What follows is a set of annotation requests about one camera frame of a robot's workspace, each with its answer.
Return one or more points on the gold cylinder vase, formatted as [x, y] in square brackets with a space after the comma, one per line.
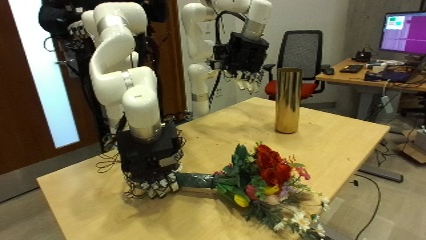
[288, 100]

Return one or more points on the black mesh red seat chair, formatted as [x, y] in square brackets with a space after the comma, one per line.
[301, 50]

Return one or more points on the black computer mouse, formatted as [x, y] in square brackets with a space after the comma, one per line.
[328, 70]

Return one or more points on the wooden office desk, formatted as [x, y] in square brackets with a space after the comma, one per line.
[344, 78]

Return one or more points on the black keyboard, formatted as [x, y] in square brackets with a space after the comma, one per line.
[352, 68]

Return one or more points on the black desk phone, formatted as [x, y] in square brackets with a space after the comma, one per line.
[363, 56]

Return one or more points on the brown door with glass panel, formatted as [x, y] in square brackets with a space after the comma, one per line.
[20, 100]

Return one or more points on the white power strip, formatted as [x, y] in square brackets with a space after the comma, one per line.
[386, 103]

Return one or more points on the computer monitor purple screen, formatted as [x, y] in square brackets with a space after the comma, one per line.
[406, 33]

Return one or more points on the person in dark top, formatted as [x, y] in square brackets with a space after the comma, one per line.
[55, 16]

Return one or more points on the grey table foot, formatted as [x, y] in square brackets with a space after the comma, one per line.
[381, 173]

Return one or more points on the cardboard box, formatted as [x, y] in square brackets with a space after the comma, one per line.
[413, 148]

